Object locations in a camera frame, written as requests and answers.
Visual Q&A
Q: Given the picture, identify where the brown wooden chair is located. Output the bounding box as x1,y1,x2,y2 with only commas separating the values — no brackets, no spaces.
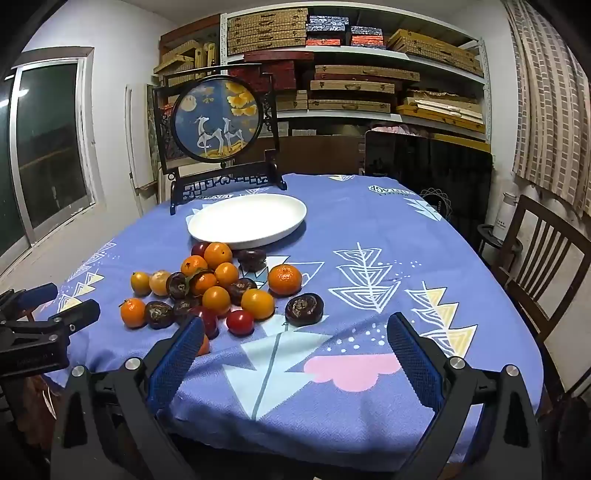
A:
492,194,591,402

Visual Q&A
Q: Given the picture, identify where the stack of yellow flat boxes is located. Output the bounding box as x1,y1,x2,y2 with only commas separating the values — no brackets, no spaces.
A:
396,90,486,136

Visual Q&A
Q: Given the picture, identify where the blue printed tablecloth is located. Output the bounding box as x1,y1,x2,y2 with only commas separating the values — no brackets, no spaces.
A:
44,173,543,472

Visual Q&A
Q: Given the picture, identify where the pile of bamboo boxes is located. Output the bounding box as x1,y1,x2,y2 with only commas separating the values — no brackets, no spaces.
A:
154,39,219,88

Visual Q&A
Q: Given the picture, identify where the white metal shelf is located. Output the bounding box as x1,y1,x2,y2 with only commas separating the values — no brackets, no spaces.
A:
220,4,492,144

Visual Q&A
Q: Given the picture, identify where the black round stool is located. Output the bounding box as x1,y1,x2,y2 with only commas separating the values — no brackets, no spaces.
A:
476,224,523,254

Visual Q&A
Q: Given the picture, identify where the pink cloth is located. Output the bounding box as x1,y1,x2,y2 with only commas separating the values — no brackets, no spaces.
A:
369,124,432,137

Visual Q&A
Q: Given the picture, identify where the stack of dark red boxes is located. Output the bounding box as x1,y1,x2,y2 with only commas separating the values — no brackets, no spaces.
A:
228,51,315,92

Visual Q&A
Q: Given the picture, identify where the stack of woven tan boxes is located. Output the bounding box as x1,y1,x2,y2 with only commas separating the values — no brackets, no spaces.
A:
226,8,308,56

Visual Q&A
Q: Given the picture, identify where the stack of flat tan cases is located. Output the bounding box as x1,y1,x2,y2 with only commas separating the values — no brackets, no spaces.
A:
387,28,483,77

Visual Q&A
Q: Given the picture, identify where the black chair back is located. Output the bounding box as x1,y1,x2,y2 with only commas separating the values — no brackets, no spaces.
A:
362,129,494,241

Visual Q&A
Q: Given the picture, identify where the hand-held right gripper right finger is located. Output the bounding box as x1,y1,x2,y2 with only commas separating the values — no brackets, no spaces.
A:
386,312,543,480

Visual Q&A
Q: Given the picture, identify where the stack of blue patterned boxes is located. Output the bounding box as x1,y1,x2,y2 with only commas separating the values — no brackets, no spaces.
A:
305,16,350,47

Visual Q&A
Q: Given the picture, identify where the dark brown chestnut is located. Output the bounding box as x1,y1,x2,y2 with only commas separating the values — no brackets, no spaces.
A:
144,301,175,330
227,277,258,306
285,292,324,327
237,248,268,273
172,298,201,324
165,272,189,301

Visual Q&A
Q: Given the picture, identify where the white thermos jug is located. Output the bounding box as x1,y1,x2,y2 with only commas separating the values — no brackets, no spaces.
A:
492,191,520,241

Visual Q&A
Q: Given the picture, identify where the stack of brown wooden cases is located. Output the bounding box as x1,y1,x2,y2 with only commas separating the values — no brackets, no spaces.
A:
277,65,421,113

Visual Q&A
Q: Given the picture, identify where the round deer screen black stand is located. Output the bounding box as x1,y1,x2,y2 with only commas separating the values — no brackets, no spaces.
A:
152,65,288,216

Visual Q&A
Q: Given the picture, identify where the white oval plate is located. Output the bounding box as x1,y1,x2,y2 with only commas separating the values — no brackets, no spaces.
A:
187,193,308,250

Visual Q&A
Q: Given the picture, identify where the sliding window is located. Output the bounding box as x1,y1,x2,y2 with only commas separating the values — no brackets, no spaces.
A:
0,46,100,261

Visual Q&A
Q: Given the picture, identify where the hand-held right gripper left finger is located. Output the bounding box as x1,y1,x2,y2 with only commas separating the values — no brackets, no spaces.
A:
50,315,206,480

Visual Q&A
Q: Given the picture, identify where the white wall pipe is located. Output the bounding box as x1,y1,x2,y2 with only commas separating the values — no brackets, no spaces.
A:
124,84,145,217

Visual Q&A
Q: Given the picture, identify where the stack of red blue boxes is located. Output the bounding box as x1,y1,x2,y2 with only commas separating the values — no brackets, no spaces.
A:
350,25,387,49

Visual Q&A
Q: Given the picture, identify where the brown wooden cabinet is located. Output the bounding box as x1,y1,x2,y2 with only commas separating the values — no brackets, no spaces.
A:
277,135,365,175

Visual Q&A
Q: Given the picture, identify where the large mandarin orange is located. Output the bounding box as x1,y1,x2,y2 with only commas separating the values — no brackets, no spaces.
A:
268,264,303,296

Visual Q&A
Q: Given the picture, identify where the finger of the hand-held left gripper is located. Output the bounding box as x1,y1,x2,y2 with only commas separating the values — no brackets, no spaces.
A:
0,299,101,354
0,282,60,319

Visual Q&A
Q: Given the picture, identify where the checked curtain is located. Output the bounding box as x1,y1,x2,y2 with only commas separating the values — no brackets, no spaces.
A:
503,0,591,208

